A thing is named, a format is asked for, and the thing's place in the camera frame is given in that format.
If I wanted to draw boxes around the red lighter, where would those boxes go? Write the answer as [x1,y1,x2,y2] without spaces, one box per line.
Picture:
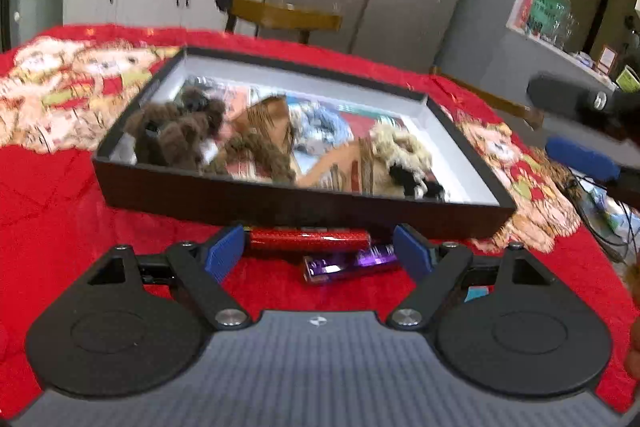
[245,228,372,254]

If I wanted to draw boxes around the black white kitty scrunchie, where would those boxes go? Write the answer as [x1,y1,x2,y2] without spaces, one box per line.
[388,164,445,200]

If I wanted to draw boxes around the purple lighter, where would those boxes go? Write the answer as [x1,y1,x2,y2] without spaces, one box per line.
[304,245,398,284]

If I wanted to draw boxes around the cream knitted scrunchie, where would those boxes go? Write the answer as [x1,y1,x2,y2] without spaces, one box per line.
[369,122,432,179]

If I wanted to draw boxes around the blue white kitty scrunchie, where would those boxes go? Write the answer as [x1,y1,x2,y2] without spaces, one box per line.
[288,102,354,156]

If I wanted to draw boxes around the green red cards on shelf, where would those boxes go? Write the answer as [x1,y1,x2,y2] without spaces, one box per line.
[514,0,572,48]

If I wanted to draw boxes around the black shallow storage box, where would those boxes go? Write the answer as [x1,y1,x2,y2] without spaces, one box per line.
[92,46,515,239]

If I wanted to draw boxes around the dark brown knitted scrunchie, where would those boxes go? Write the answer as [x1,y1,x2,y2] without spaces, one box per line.
[124,87,227,171]

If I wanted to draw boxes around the brown paper snack packet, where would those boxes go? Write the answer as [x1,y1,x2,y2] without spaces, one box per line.
[231,95,294,155]

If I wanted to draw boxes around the colourful history book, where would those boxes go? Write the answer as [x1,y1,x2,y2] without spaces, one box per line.
[176,77,432,197]

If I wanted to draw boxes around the red teddy bear quilt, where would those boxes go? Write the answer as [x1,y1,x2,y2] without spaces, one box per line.
[1,26,639,418]

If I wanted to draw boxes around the wooden chair with black pad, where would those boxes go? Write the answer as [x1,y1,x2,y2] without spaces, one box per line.
[216,0,343,46]

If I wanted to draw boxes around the black cable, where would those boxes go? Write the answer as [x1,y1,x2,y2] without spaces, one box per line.
[564,171,633,264]

